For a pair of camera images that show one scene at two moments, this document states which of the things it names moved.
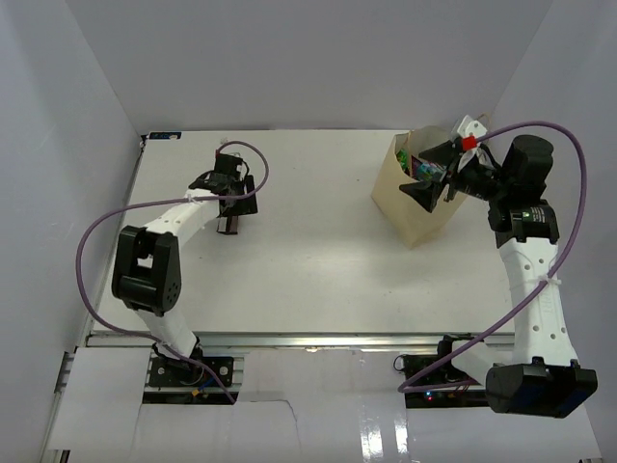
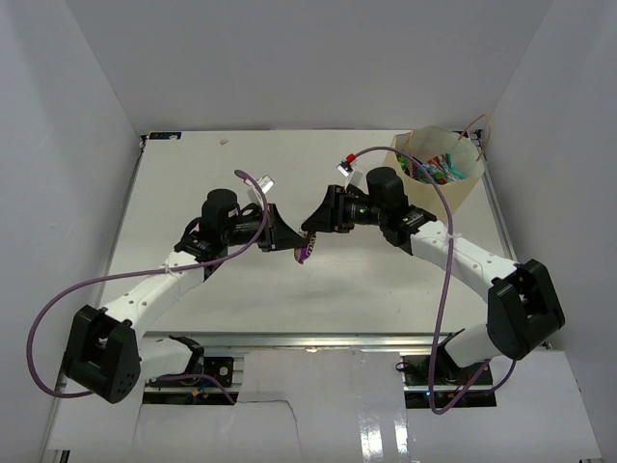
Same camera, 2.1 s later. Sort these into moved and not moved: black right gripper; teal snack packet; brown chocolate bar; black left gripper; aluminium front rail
Moved: black right gripper; black left gripper; brown chocolate bar
Not moved: aluminium front rail; teal snack packet
